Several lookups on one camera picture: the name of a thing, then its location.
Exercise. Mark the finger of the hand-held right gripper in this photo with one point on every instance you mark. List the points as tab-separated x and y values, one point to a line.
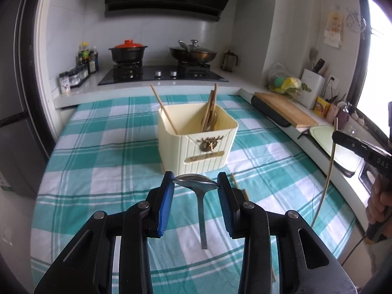
349	145

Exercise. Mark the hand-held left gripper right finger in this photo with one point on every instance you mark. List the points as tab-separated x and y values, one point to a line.
228	211

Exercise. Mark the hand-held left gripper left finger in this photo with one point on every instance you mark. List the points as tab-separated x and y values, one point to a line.
164	208

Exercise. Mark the cream ribbed utensil holder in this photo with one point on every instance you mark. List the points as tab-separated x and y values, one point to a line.
183	150

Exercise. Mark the person's right hand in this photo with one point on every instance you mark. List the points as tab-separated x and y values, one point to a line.
376	202

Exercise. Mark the steel sink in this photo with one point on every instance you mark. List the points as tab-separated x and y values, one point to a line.
367	174

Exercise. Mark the light green cutting board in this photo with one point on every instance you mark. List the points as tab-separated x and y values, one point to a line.
324	141

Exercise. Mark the purple soap dispenser bottle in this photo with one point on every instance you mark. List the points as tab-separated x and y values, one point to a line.
344	116

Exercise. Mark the pink jar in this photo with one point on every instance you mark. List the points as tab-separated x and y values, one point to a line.
332	111

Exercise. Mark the yellow packet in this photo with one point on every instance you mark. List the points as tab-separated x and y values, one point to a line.
321	106

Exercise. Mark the white knife block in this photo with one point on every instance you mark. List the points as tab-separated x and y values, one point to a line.
311	90

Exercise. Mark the wooden cutting board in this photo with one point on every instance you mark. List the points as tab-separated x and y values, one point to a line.
291	110

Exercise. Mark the teal checkered tablecloth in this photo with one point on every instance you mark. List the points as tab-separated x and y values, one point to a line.
92	159

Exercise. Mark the plastic bag with sponges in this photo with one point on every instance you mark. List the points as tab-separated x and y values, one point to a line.
286	82

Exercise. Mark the grey spatula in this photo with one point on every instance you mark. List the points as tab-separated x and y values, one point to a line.
313	55

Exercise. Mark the black gas stove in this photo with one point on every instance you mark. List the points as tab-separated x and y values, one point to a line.
159	75

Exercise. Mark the dark kettle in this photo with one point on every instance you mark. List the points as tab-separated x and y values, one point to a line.
229	62

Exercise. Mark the dark wok with lid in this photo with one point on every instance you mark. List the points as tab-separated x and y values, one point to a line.
193	55

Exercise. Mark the row of spice jars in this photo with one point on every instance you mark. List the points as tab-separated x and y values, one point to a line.
78	76

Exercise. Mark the black pot with red lid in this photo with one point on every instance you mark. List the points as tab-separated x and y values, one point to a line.
127	53

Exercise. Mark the grey refrigerator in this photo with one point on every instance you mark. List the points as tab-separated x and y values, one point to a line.
18	144

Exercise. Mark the white label spice jar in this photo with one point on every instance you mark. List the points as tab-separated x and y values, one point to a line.
65	83

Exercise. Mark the dark sauce bottle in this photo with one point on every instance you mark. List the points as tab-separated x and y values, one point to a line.
93	59

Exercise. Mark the yellow cap oil bottle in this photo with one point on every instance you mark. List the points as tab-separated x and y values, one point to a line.
83	53

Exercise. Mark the white wall outlet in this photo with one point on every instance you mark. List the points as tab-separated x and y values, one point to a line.
333	82

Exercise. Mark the hanging wall towel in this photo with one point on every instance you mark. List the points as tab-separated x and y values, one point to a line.
333	27

